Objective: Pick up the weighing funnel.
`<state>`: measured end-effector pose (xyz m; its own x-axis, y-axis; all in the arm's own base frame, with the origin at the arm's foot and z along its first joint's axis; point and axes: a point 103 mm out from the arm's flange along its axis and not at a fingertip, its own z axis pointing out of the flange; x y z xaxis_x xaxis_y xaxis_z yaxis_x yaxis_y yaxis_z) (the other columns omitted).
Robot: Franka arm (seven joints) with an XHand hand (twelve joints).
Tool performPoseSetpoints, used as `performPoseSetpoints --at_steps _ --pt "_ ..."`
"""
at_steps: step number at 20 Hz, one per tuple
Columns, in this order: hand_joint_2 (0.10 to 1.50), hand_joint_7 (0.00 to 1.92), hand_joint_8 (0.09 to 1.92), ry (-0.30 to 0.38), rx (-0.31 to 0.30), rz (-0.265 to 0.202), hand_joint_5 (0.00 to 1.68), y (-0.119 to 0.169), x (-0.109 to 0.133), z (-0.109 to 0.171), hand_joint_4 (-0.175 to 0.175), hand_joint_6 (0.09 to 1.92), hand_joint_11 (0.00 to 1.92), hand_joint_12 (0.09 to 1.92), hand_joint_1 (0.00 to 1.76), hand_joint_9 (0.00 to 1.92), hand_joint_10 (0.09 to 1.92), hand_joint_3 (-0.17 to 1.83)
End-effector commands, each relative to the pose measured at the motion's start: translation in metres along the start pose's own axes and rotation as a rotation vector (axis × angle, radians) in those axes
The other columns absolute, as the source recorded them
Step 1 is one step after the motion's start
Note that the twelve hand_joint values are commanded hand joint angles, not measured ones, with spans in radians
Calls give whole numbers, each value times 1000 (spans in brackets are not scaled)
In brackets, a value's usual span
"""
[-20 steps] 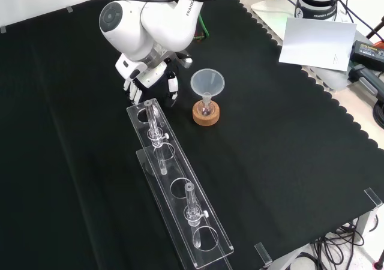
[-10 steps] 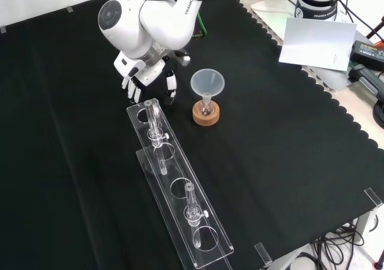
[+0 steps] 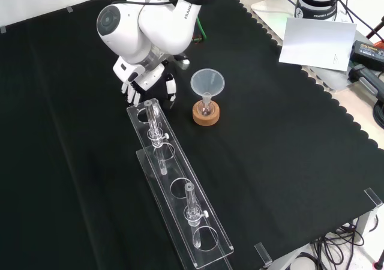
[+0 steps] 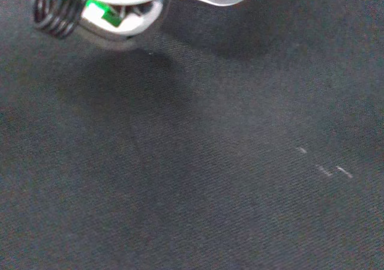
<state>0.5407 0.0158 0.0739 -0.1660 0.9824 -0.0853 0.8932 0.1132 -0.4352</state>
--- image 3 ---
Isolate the black handle tool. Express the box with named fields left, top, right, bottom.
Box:
left=349, top=64, right=384, bottom=98

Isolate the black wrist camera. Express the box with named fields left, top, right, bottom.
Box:
left=175, top=54, right=191, bottom=70

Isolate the black coiled cable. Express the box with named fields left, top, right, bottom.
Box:
left=373, top=101, right=384, bottom=124

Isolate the clear round-bottom flask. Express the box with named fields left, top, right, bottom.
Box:
left=200, top=93, right=214, bottom=116

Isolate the black power adapter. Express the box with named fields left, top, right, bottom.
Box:
left=349, top=40, right=384, bottom=70

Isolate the cork ring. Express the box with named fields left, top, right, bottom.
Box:
left=192, top=100, right=220, bottom=127

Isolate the black cable bundle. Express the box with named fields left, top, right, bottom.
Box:
left=287, top=218, right=384, bottom=270

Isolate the black cloth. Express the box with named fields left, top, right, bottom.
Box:
left=0, top=0, right=384, bottom=270

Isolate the clear acrylic table clamp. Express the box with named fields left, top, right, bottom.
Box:
left=364, top=187, right=384, bottom=208
left=254, top=242, right=273, bottom=267

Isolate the white paper card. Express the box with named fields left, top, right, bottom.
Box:
left=278, top=17, right=358, bottom=73

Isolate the translucent plastic funnel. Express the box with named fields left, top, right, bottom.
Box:
left=190, top=68, right=225, bottom=106

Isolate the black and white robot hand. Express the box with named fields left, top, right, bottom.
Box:
left=112, top=55, right=178, bottom=110

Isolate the pale board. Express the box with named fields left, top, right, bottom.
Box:
left=250, top=0, right=361, bottom=91

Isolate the clear funnel stand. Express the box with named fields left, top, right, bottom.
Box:
left=125, top=98, right=235, bottom=270

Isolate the green cable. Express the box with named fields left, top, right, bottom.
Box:
left=196, top=17, right=208, bottom=41

